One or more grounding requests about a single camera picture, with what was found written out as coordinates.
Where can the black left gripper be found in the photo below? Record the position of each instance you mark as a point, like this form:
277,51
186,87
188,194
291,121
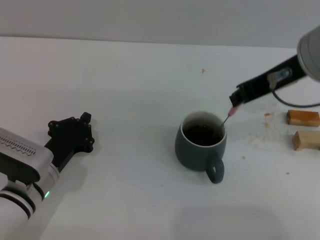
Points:
61,151

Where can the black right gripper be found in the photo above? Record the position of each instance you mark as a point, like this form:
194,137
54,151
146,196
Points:
257,86

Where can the grey ceramic cup with coffee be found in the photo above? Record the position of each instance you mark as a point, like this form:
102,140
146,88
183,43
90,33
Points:
195,155

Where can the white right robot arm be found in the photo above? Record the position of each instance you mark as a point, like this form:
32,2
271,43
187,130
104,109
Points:
311,52

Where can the dark stained wooden block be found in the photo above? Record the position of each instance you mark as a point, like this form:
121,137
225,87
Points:
300,118

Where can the light wooden block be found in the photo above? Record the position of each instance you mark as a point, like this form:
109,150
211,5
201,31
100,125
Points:
303,141

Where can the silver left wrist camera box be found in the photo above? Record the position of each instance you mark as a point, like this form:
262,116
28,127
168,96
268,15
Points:
20,155

